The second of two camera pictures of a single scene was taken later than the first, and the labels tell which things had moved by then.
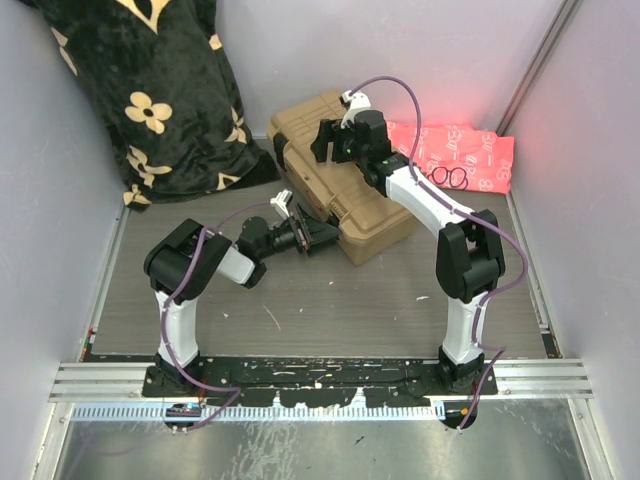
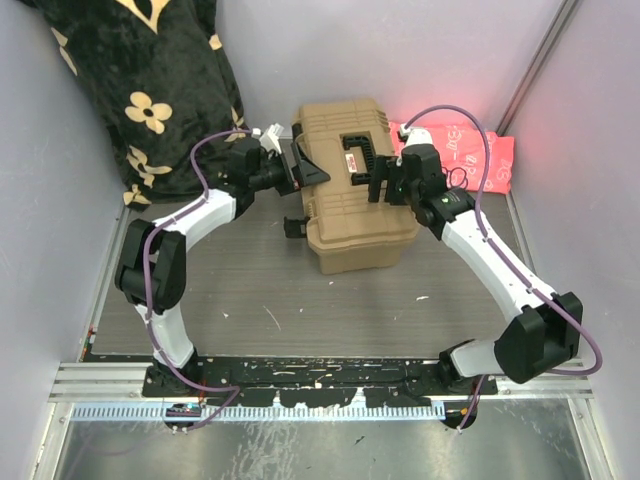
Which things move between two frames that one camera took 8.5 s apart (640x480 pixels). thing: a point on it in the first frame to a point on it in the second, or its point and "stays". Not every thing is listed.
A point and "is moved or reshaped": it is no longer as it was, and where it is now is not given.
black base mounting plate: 303,382 stays
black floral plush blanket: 158,70 stays
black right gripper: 336,137 to 383,170
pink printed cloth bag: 458,156 stays
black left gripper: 315,232 to 308,173
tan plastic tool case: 371,224 is moved or reshaped
